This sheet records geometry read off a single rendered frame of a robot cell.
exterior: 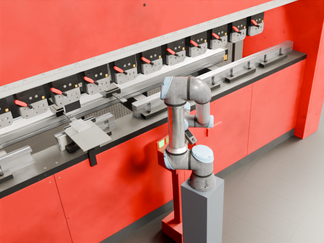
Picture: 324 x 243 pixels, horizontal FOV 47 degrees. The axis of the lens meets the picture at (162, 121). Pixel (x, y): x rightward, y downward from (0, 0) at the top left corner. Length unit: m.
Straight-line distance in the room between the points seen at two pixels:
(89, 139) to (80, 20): 0.66
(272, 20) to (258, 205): 1.70
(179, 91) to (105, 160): 0.83
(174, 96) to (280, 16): 2.05
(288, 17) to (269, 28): 0.24
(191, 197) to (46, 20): 1.22
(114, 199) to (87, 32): 1.15
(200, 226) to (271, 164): 1.48
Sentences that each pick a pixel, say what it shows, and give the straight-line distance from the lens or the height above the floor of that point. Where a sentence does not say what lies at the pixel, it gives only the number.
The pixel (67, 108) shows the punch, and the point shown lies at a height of 1.13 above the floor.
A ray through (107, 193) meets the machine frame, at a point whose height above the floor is 0.49.
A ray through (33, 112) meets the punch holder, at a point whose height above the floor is 1.20.
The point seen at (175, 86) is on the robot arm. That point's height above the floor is 1.40.
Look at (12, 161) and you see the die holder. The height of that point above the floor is 0.94.
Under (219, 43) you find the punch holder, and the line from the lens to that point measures 2.82.
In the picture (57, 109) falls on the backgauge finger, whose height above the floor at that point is 1.03.
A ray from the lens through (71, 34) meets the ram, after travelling 2.12.
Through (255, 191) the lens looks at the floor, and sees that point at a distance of 3.29.
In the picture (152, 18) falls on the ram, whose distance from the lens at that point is 2.37.
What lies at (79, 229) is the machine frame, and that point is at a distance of 2.64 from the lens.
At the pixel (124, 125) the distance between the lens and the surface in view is 2.51.
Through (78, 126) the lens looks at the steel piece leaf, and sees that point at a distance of 2.34.
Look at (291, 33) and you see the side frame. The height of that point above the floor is 1.01.
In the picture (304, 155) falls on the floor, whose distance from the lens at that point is 3.75.
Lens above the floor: 2.23
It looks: 33 degrees down
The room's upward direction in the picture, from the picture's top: 4 degrees counter-clockwise
